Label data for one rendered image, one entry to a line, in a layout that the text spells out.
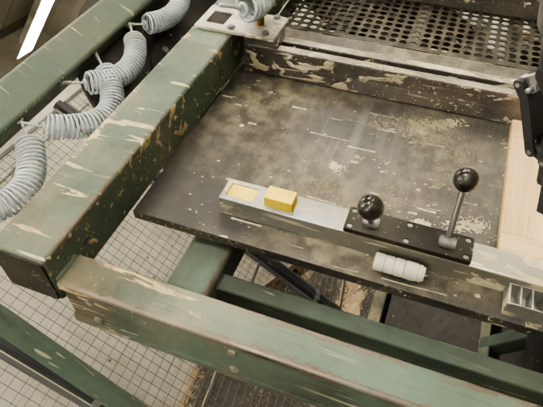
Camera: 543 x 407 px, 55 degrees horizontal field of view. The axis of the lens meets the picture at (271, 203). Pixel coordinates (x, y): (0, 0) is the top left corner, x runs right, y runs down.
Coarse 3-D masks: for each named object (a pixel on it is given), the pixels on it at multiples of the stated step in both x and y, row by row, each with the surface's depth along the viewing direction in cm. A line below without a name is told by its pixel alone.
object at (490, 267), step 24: (264, 192) 90; (240, 216) 91; (264, 216) 88; (288, 216) 86; (312, 216) 86; (336, 216) 86; (336, 240) 86; (360, 240) 84; (432, 264) 82; (456, 264) 80; (480, 264) 79; (504, 264) 79; (528, 264) 79; (504, 288) 80
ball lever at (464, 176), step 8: (464, 168) 76; (456, 176) 76; (464, 176) 75; (472, 176) 75; (456, 184) 76; (464, 184) 76; (472, 184) 75; (464, 192) 77; (456, 208) 78; (456, 216) 79; (448, 224) 80; (448, 232) 80; (440, 240) 80; (448, 240) 80; (456, 240) 80; (448, 248) 80
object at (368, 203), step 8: (360, 200) 73; (368, 200) 72; (376, 200) 72; (360, 208) 73; (368, 208) 72; (376, 208) 72; (368, 216) 72; (376, 216) 72; (368, 224) 83; (376, 224) 82
